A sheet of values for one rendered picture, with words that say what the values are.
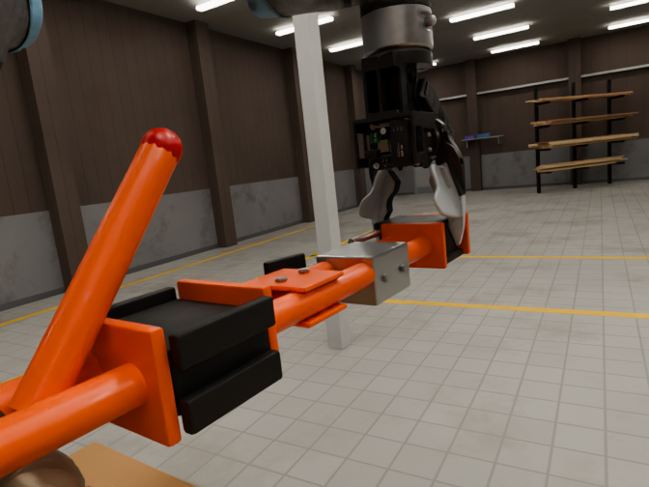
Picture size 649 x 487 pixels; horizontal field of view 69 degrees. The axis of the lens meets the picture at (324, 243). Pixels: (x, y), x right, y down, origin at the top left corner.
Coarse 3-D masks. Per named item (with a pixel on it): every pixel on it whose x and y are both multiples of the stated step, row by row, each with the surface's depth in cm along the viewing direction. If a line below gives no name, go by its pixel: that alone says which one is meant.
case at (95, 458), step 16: (96, 448) 42; (80, 464) 40; (96, 464) 39; (112, 464) 39; (128, 464) 39; (144, 464) 39; (96, 480) 37; (112, 480) 37; (128, 480) 37; (144, 480) 36; (160, 480) 36; (176, 480) 36
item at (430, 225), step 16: (384, 224) 53; (400, 224) 52; (416, 224) 51; (432, 224) 50; (400, 240) 52; (432, 240) 50; (448, 240) 54; (464, 240) 56; (432, 256) 51; (448, 256) 53
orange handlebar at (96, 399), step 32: (416, 256) 47; (288, 288) 33; (320, 288) 34; (352, 288) 37; (288, 320) 31; (320, 320) 34; (96, 384) 21; (128, 384) 22; (32, 416) 19; (64, 416) 20; (96, 416) 21; (0, 448) 18; (32, 448) 18
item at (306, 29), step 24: (312, 24) 301; (312, 48) 301; (312, 72) 303; (312, 96) 306; (312, 120) 310; (312, 144) 314; (312, 168) 318; (312, 192) 322; (336, 216) 326; (336, 240) 326; (336, 336) 334
